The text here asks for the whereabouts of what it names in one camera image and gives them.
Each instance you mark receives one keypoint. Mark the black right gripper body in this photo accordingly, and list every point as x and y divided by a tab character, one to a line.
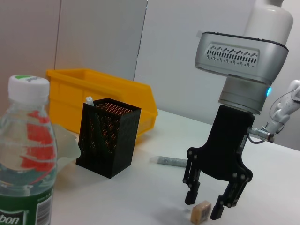
225	145

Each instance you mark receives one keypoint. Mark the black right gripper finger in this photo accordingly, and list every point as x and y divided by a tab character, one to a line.
216	211
191	197

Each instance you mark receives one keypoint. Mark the tan rubber eraser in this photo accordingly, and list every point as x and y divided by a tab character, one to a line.
200	212

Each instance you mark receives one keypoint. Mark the grey marker pen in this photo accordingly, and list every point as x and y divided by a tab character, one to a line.
168	161

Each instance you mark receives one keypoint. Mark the green utility knife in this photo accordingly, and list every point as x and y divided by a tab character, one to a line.
89	101

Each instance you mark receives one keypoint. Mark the clear water bottle green label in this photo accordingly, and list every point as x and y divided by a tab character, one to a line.
25	192

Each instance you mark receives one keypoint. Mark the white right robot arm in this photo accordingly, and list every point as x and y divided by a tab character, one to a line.
269	21

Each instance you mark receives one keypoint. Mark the black mesh pen holder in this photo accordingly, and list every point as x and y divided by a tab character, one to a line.
122	145

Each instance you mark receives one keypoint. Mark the yellow plastic storage bin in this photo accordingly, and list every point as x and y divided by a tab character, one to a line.
70	93

